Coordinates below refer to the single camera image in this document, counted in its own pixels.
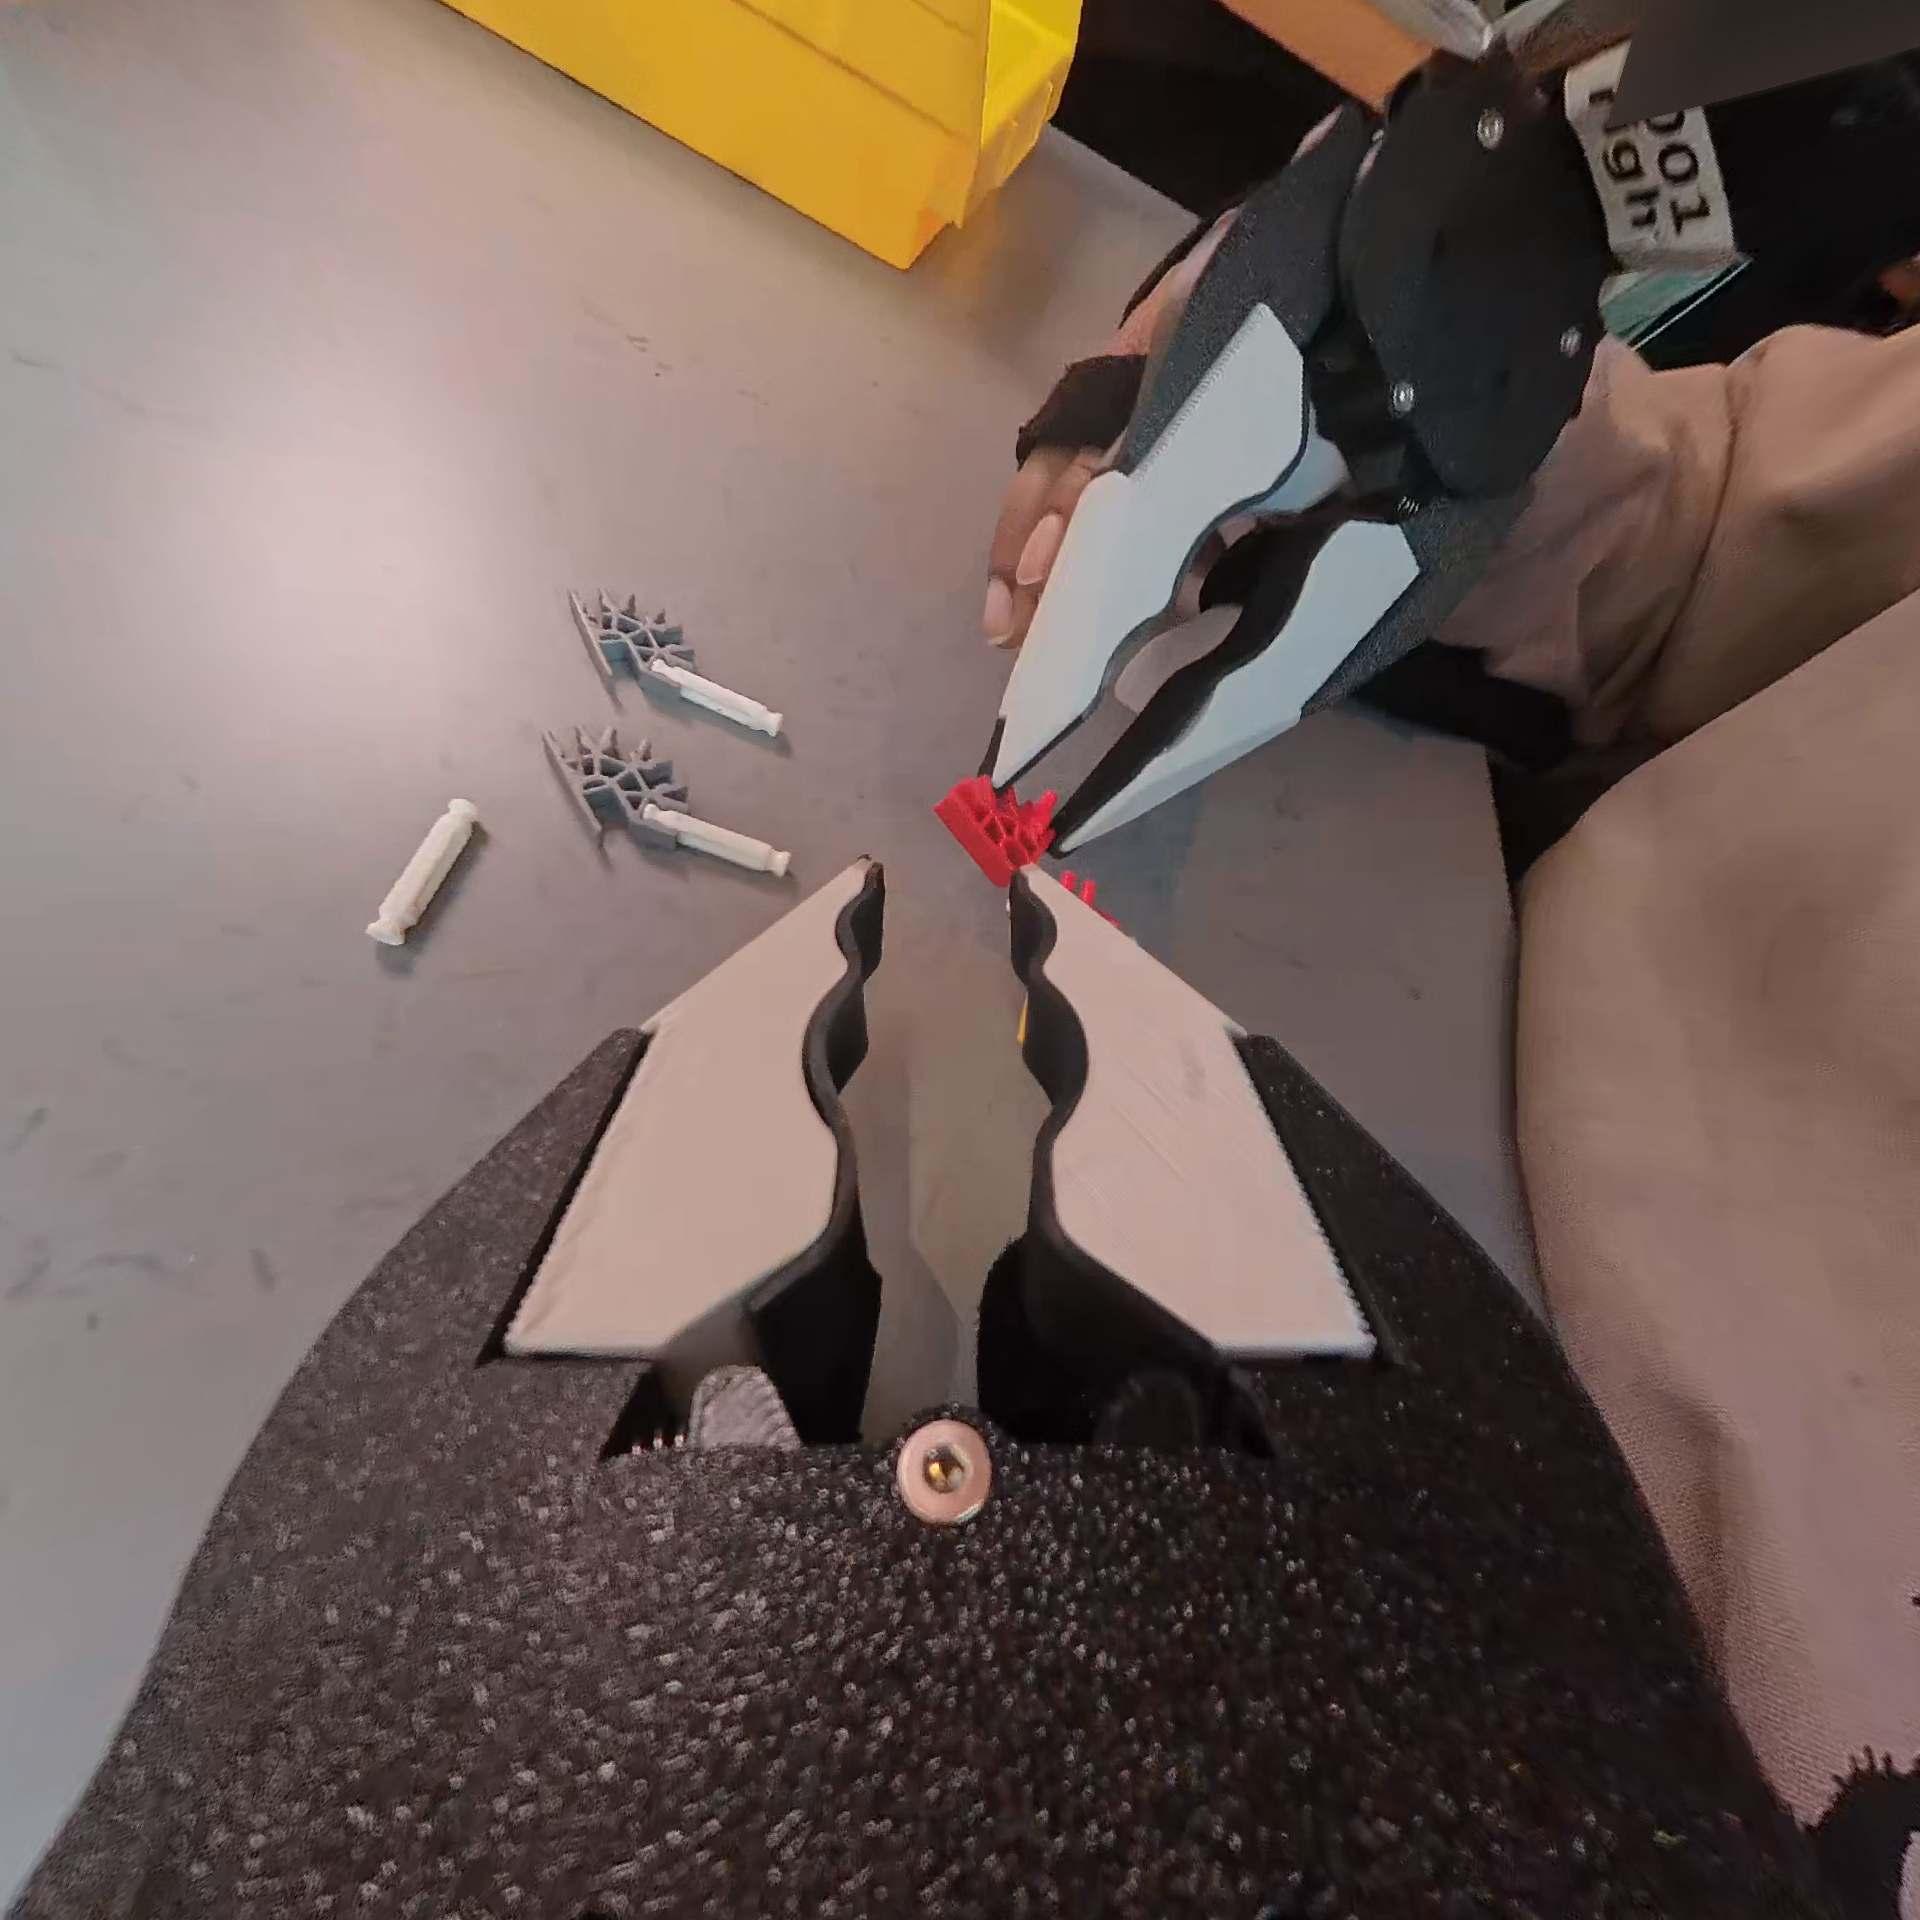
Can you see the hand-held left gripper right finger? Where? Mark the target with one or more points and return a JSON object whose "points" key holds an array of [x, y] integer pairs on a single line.
{"points": [[1180, 1178]]}

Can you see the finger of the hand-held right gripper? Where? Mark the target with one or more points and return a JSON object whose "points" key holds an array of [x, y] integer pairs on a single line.
{"points": [[1290, 642], [1158, 522]]}

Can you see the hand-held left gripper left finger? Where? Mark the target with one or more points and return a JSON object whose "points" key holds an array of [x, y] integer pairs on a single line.
{"points": [[689, 1178]]}

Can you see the red toy connector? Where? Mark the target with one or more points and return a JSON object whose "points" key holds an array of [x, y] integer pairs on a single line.
{"points": [[1090, 896], [985, 826]]}

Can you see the person's right forearm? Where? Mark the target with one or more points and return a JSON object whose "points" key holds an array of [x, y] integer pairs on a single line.
{"points": [[1681, 492]]}

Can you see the person's right hand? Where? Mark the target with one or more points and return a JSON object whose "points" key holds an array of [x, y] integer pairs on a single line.
{"points": [[1036, 522]]}

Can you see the short white toy rod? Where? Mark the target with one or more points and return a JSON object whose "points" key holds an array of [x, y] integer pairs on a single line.
{"points": [[719, 696], [727, 835], [421, 870]]}

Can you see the grey toy connector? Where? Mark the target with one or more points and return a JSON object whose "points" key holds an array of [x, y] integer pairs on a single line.
{"points": [[624, 635], [610, 782]]}

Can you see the yellow plastic bin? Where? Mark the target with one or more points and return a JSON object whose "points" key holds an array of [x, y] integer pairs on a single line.
{"points": [[836, 107]]}

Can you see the person's beige sweater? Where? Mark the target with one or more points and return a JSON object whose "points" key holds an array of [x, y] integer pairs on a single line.
{"points": [[1727, 1129]]}

